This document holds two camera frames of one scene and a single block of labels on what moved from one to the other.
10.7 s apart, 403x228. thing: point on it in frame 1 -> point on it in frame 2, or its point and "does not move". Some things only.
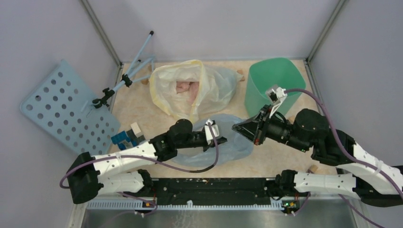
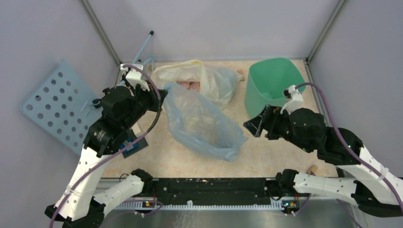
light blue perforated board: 62,105 does not move
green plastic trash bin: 265,73 does not move
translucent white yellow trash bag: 190,89 does not move
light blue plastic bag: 236,145 -> 199,126
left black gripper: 206,146 -> 157,103
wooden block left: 136,129 does not move
